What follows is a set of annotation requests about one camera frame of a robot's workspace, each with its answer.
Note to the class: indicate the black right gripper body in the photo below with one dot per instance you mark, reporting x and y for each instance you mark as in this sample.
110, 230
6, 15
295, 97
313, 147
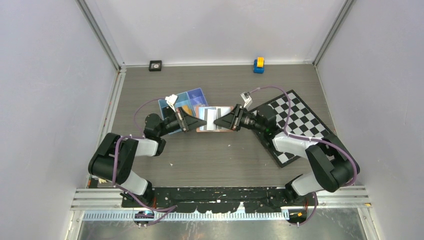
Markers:
240, 116

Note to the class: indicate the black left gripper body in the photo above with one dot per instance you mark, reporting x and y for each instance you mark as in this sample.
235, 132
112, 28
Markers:
180, 118

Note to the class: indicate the yellow VIP card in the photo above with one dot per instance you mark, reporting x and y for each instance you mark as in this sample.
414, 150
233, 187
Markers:
187, 109

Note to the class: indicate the white striped card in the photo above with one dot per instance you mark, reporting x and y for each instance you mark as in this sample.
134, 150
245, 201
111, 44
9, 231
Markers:
208, 114
221, 113

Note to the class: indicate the orange leather card holder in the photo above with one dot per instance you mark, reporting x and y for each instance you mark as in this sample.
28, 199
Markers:
197, 115

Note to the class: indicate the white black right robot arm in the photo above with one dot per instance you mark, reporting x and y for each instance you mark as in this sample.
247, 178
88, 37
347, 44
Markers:
331, 165

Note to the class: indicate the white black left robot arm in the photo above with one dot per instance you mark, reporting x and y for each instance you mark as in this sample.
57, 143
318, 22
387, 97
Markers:
114, 158

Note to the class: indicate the blue purple drawer organizer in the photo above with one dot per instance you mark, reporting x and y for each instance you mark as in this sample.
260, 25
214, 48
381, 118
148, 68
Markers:
191, 98

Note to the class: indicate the blue yellow toy block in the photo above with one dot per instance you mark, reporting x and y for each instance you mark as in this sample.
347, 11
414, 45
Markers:
259, 65

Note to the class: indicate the small black square box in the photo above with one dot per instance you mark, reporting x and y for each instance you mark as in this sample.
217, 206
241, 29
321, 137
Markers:
155, 65

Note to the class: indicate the black white chessboard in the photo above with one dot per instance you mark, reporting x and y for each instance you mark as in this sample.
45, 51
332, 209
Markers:
303, 121

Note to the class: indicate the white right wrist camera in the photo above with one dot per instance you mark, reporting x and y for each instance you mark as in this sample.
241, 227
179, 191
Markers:
246, 96

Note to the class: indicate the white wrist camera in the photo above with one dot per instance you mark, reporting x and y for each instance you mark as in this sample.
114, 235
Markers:
246, 96
171, 100

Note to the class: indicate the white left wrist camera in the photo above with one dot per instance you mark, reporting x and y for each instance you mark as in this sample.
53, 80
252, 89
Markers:
171, 100

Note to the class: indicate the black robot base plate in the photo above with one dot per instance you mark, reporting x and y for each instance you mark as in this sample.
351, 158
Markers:
218, 200

